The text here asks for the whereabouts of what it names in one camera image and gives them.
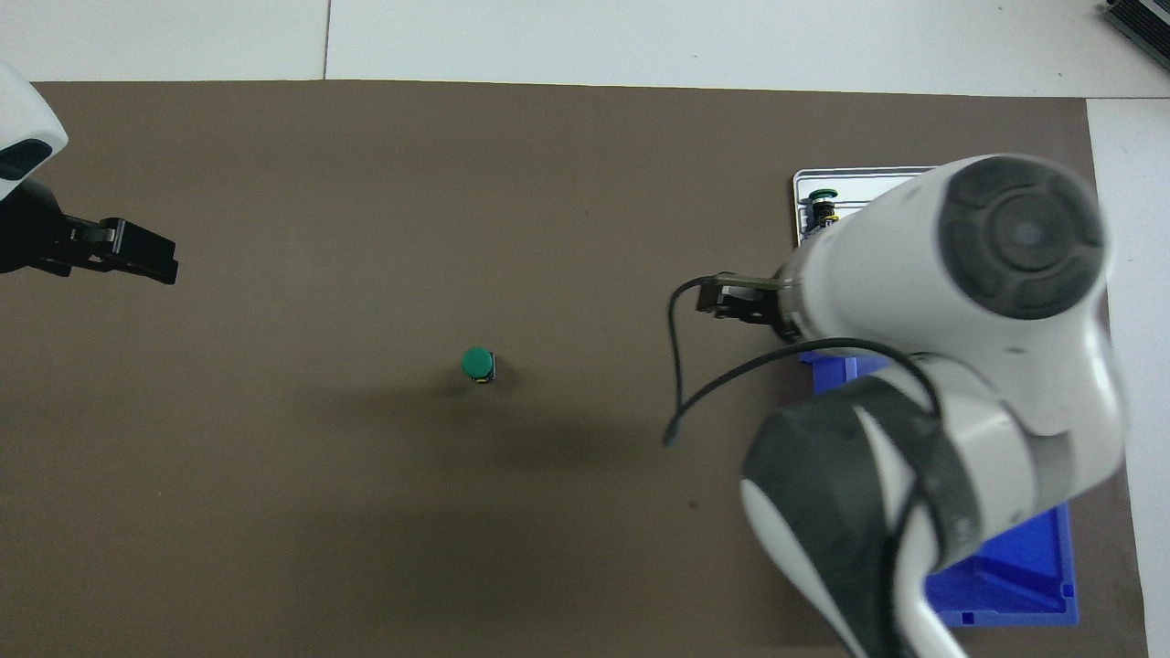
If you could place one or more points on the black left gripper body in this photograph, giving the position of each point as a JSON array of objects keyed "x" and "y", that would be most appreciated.
[{"x": 23, "y": 233}]

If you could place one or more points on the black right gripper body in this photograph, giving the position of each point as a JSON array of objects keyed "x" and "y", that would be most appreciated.
[{"x": 788, "y": 315}]

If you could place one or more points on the green push button clear block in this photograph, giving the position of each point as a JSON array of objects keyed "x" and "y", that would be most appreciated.
[{"x": 477, "y": 363}]

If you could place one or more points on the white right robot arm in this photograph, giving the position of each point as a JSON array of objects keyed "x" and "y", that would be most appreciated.
[{"x": 914, "y": 274}]

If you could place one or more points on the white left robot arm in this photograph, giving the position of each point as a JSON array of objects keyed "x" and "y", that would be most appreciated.
[{"x": 23, "y": 119}]

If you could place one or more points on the green push button yellow label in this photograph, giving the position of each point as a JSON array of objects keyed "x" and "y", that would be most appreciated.
[{"x": 824, "y": 208}]

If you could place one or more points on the silver metal tray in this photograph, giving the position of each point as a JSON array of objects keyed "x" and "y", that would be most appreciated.
[{"x": 859, "y": 181}]

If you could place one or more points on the blue plastic storage bin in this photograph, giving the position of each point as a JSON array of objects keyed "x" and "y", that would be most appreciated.
[{"x": 1024, "y": 567}]

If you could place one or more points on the brown table mat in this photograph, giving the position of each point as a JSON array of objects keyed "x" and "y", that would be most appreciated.
[{"x": 366, "y": 512}]

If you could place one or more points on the grey ribbed device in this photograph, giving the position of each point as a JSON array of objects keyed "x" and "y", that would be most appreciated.
[{"x": 1143, "y": 23}]

